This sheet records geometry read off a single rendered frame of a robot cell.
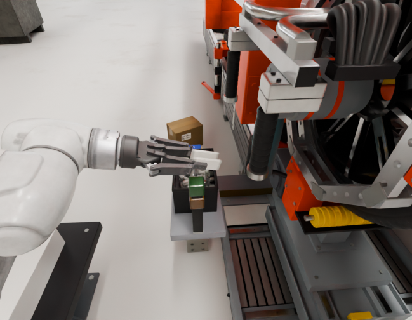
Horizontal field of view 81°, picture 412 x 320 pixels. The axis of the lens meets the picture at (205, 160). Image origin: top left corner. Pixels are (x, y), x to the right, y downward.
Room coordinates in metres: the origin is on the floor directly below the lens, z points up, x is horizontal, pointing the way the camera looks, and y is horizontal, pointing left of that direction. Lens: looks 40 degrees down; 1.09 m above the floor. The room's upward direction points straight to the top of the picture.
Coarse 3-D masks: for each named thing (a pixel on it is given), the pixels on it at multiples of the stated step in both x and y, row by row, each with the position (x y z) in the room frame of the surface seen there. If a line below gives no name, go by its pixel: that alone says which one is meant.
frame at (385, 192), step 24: (312, 0) 0.75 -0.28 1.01; (336, 0) 0.72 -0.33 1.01; (288, 120) 0.72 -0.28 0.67; (288, 144) 0.67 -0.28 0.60; (408, 144) 0.31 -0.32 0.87; (312, 168) 0.52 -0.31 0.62; (384, 168) 0.32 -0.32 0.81; (408, 168) 0.28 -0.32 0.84; (312, 192) 0.46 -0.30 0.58; (336, 192) 0.39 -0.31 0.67; (360, 192) 0.33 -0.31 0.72; (384, 192) 0.29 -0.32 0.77; (408, 192) 0.29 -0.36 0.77
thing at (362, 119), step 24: (408, 0) 0.58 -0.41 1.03; (408, 24) 0.79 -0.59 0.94; (408, 48) 0.51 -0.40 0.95; (408, 72) 0.50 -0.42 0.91; (408, 96) 0.48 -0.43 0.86; (312, 120) 0.72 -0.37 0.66; (336, 120) 0.63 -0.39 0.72; (360, 120) 0.55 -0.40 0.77; (384, 120) 0.48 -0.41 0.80; (408, 120) 0.43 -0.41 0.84; (336, 144) 0.63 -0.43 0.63; (360, 144) 0.52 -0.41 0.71; (384, 144) 0.45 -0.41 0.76; (336, 168) 0.53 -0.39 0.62; (360, 168) 0.53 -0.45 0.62
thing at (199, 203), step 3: (189, 198) 0.42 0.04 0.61; (198, 198) 0.42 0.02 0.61; (201, 198) 0.42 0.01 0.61; (192, 201) 0.41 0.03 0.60; (195, 201) 0.41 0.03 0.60; (198, 201) 0.41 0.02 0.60; (201, 201) 0.41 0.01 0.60; (192, 204) 0.41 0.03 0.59; (195, 204) 0.41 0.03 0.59; (198, 204) 0.41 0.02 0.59; (201, 204) 0.41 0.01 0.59; (192, 207) 0.41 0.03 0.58; (195, 207) 0.41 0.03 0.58; (198, 207) 0.41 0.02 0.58; (201, 207) 0.41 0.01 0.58
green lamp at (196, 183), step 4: (196, 176) 0.45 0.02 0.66; (200, 176) 0.45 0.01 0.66; (192, 180) 0.43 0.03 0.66; (196, 180) 0.43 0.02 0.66; (200, 180) 0.43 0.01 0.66; (192, 184) 0.42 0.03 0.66; (196, 184) 0.42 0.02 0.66; (200, 184) 0.42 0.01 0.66; (192, 188) 0.41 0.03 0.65; (196, 188) 0.41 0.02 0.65; (200, 188) 0.41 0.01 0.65; (192, 192) 0.41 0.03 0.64; (196, 192) 0.41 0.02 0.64; (200, 192) 0.41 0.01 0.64; (192, 196) 0.41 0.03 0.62
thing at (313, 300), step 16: (272, 208) 0.75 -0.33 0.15; (272, 224) 0.66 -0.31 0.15; (288, 256) 0.51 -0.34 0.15; (288, 272) 0.44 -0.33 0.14; (304, 288) 0.38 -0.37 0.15; (352, 288) 0.38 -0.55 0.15; (368, 288) 0.37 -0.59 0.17; (384, 288) 0.38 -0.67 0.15; (304, 304) 0.33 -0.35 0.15; (320, 304) 0.32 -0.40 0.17; (336, 304) 0.33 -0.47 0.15; (352, 304) 0.33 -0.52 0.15; (368, 304) 0.33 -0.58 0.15; (384, 304) 0.32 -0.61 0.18; (400, 304) 0.33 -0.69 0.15
